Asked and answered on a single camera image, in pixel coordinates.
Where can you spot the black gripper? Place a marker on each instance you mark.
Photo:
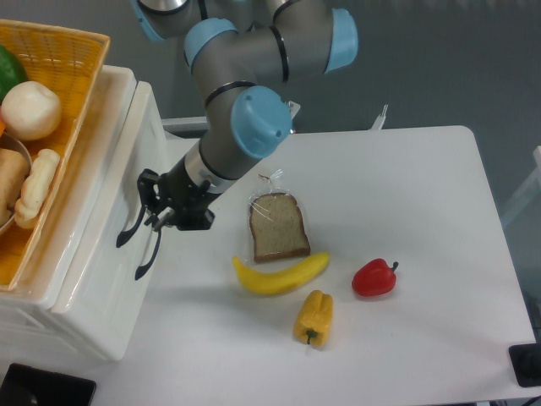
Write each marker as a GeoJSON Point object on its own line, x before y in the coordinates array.
{"type": "Point", "coordinates": [187, 190]}

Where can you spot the white drawer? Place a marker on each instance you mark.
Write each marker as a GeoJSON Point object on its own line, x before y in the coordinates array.
{"type": "Point", "coordinates": [99, 299]}

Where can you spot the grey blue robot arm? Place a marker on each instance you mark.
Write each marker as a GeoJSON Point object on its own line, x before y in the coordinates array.
{"type": "Point", "coordinates": [234, 63]}

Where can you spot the white drawer cabinet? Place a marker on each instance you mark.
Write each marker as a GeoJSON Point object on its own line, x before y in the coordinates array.
{"type": "Point", "coordinates": [27, 320]}

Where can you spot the cream twisted pastry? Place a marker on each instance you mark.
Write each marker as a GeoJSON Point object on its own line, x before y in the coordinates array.
{"type": "Point", "coordinates": [35, 188]}

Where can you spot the bagged bread slice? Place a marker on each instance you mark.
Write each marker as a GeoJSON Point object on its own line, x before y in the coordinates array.
{"type": "Point", "coordinates": [276, 222]}

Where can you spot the brown bread loaf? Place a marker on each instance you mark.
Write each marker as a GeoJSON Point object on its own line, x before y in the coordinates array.
{"type": "Point", "coordinates": [14, 170]}

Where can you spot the yellow banana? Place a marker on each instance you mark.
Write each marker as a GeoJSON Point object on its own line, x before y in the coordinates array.
{"type": "Point", "coordinates": [283, 281]}

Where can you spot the white round bun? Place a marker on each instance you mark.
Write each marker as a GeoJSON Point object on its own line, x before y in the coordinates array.
{"type": "Point", "coordinates": [31, 111]}

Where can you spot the green vegetable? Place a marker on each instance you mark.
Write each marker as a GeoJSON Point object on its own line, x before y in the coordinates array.
{"type": "Point", "coordinates": [12, 72]}

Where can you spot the yellow bell pepper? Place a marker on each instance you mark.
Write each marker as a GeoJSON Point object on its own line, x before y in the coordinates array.
{"type": "Point", "coordinates": [313, 323]}

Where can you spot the black device lower left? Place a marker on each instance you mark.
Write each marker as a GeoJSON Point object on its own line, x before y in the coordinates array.
{"type": "Point", "coordinates": [26, 385]}

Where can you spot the red bell pepper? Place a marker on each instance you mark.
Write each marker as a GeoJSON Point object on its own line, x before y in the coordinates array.
{"type": "Point", "coordinates": [375, 278]}

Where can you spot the black device right edge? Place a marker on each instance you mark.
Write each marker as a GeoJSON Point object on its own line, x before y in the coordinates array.
{"type": "Point", "coordinates": [525, 360]}

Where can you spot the black lower drawer handle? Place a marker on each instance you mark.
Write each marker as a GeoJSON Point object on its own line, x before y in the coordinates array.
{"type": "Point", "coordinates": [143, 268]}

